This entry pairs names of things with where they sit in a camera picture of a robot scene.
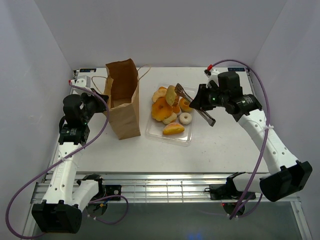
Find curved croissant bread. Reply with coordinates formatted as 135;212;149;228
151;88;167;103

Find brown glazed donut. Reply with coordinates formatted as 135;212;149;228
179;97;193;113

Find blue label sticker right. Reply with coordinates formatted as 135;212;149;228
227;67;246;72

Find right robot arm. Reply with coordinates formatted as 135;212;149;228
189;69;313;202

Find brown paper bag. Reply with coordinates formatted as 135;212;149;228
92;58;141;140

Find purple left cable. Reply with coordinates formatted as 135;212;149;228
6;83;130;238

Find aluminium frame rail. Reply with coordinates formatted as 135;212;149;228
30;172;301;204

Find blue label sticker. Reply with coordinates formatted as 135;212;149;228
227;67;246;72
79;68;97;73

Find white frosted donut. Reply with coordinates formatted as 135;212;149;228
179;112;193;125

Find clear plastic tray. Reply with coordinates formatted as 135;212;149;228
145;82;195;146

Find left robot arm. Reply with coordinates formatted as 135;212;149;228
31;93;108;234

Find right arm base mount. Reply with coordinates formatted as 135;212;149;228
204;184;256;217

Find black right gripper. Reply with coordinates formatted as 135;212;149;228
188;84;228;111

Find blue label sticker left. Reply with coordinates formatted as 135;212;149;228
79;68;97;73

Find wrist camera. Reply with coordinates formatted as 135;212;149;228
204;64;220;88
68;75;91;90

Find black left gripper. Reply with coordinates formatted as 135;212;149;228
80;88;109;124

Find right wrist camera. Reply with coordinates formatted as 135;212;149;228
204;64;220;88

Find metal serving tongs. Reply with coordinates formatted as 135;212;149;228
175;83;216;127

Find sugared half bun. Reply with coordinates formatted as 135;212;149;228
162;122;185;136

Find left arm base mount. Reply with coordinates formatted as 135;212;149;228
86;185;122;217

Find large orange ring bread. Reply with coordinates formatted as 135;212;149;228
151;97;173;122

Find orange bread wedge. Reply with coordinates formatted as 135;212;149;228
172;104;181;115

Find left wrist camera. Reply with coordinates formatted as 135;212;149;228
68;75;91;90

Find small tan bread roll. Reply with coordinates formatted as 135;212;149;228
165;85;180;107

